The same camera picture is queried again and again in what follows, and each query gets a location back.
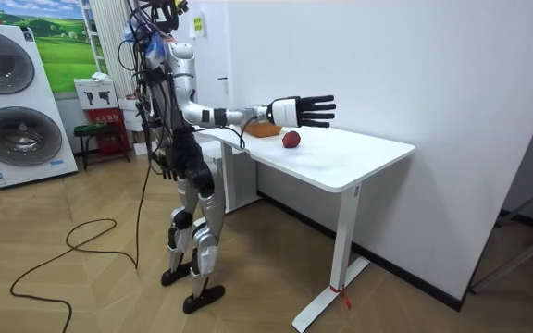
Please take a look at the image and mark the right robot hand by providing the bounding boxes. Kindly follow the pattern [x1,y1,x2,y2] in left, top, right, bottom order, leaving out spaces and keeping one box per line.
[266,94,338,130]

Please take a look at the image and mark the cable bundle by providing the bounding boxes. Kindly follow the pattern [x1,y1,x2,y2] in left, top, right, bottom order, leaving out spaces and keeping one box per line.
[117,0,190,73]

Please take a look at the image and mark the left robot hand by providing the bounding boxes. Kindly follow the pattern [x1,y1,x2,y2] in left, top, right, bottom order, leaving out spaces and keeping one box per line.
[154,154,180,182]

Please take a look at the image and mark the red box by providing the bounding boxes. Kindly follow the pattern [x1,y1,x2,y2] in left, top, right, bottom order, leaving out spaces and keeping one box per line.
[85,107,131,156]

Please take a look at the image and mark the landscape wall poster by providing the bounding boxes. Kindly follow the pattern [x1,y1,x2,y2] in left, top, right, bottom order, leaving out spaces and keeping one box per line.
[0,0,109,95]

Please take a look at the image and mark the white window frame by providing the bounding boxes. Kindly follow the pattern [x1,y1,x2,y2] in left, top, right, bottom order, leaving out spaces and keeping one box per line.
[79,0,108,75]

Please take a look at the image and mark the grey metal frame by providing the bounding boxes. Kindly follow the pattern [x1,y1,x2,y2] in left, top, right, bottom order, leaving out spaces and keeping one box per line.
[470,179,533,294]

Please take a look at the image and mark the red fruit soft toy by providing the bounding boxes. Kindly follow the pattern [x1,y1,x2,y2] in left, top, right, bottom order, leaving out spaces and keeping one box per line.
[281,129,303,150]

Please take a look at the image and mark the white stacked boxes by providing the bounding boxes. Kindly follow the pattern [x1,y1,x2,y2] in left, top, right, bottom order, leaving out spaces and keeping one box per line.
[118,95,150,156]

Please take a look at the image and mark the white cardboard box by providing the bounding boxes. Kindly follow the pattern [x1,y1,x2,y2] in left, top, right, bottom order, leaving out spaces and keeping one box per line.
[73,77,119,111]

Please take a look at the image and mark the robot legs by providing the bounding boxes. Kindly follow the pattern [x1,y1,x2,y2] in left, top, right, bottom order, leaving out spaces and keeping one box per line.
[160,173,227,315]

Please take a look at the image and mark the red strap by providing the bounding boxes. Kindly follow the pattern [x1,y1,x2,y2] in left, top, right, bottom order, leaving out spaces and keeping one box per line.
[329,285,353,312]

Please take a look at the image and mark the black floor cable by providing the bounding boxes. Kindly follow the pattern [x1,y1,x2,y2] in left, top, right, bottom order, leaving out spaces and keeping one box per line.
[9,161,153,333]

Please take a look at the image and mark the green item on stool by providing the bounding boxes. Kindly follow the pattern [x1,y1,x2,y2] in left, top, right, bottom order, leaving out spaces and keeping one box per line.
[74,121,108,132]

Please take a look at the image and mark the white washing machine tower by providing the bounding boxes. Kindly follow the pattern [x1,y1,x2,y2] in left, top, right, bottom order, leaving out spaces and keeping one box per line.
[0,21,80,190]

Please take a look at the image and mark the robot body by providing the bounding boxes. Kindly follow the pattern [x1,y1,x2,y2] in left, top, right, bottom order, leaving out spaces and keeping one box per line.
[130,0,217,198]

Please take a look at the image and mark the black stool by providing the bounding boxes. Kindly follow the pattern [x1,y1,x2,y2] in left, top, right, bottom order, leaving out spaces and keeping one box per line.
[72,122,132,172]

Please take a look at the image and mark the white desk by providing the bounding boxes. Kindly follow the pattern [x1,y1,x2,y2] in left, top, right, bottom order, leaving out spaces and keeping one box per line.
[195,123,417,333]

